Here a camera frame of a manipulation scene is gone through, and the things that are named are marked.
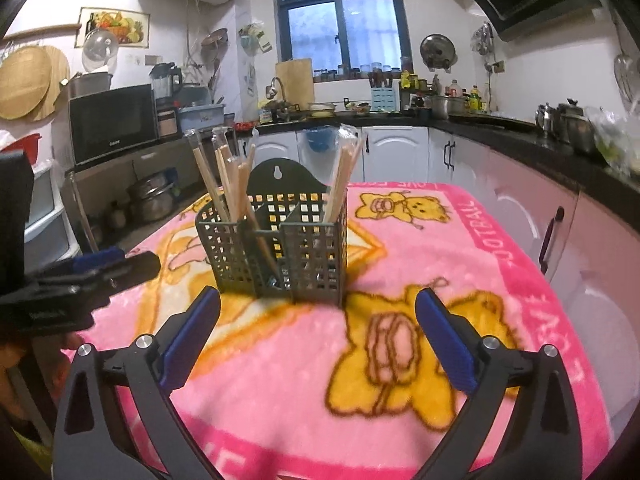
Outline small steel kettle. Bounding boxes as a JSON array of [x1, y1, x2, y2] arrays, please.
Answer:
[[536, 103, 557, 133]]

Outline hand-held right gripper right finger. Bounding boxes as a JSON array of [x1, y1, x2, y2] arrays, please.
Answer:
[[415, 287, 586, 480]]

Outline dark green utensil holder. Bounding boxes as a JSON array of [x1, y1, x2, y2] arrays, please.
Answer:
[[196, 157, 349, 307]]

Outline steel pot lid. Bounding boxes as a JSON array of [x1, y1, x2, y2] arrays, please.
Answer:
[[419, 34, 458, 70]]

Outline dark framed window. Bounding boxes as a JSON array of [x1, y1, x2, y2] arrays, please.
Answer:
[[272, 0, 405, 68]]

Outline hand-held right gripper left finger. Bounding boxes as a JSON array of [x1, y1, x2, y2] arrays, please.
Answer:
[[52, 285, 223, 480]]

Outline row of hanging steel utensils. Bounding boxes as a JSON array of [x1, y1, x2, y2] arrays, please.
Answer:
[[612, 10, 640, 106]]

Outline steel cooking pot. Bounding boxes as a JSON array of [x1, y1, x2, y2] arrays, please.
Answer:
[[431, 95, 466, 120]]

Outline stacked steel pots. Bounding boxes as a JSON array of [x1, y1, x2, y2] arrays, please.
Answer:
[[127, 172, 176, 223]]

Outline metal kitchen shelf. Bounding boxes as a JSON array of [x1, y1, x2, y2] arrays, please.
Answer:
[[62, 127, 236, 256]]

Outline light blue knife block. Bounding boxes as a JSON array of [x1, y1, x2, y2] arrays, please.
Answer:
[[369, 72, 401, 113]]

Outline glass pot lid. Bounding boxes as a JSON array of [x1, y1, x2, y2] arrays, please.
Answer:
[[81, 27, 120, 73]]

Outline cluster of condiment bottles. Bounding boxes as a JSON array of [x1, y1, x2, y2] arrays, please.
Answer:
[[442, 79, 488, 111]]

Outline hanging wall bowls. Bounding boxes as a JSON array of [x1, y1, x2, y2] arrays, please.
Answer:
[[201, 28, 230, 63]]

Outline person's left hand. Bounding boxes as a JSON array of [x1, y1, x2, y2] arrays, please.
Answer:
[[50, 333, 86, 391]]

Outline steel bowl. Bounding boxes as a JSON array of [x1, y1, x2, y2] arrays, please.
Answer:
[[565, 112, 598, 156]]

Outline wooden cutting board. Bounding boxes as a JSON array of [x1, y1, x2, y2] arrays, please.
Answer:
[[275, 58, 316, 111]]

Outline black gas stove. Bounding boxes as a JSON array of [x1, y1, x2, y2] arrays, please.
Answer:
[[450, 112, 536, 131]]

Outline white plastic drawer unit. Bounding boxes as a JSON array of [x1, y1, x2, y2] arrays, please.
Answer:
[[25, 160, 81, 261]]

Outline light blue dish box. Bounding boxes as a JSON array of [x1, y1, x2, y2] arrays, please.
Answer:
[[177, 102, 226, 133]]

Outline round bamboo tray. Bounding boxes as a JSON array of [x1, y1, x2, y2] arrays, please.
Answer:
[[30, 45, 71, 122], [0, 45, 53, 121]]

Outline blue plastic bag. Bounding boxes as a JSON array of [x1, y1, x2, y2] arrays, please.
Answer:
[[305, 127, 336, 153]]

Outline pink printed bear blanket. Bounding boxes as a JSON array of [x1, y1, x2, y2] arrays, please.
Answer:
[[65, 180, 613, 480]]

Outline black microwave oven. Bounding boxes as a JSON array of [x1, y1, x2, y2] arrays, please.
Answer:
[[67, 83, 160, 166]]

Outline green wall holder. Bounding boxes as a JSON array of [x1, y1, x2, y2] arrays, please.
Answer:
[[239, 22, 273, 53]]

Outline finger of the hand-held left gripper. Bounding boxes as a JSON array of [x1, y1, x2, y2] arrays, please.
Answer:
[[92, 252, 162, 307], [30, 246, 129, 286]]

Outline white kitchen cabinets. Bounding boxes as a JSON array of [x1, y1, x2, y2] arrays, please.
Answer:
[[235, 127, 640, 341]]

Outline black blender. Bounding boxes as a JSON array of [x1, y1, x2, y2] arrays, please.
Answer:
[[149, 62, 183, 138]]

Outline row of spice jars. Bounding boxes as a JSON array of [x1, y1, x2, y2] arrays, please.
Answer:
[[314, 62, 402, 82]]

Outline red plastic basin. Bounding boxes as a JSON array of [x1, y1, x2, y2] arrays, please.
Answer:
[[0, 132, 43, 166]]

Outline wooden wall rail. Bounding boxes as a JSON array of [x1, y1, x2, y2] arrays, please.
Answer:
[[0, 22, 82, 43]]

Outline clear plastic bag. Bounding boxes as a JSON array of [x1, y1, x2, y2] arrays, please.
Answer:
[[590, 107, 640, 176]]

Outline cluster of small hanging utensils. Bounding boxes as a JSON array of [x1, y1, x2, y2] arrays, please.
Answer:
[[470, 22, 496, 56]]

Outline fruit wall poster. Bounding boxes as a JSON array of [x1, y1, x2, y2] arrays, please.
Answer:
[[75, 7, 150, 50]]

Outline steel rectangular container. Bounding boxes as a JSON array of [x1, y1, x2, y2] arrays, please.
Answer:
[[67, 71, 115, 98]]

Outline group of wooden chopsticks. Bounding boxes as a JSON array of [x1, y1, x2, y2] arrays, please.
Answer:
[[187, 127, 366, 286]]

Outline steel faucet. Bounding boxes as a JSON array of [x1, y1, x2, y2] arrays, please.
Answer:
[[265, 76, 286, 106]]

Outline black kitchen countertop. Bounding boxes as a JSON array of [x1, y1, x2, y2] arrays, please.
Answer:
[[235, 110, 640, 206]]

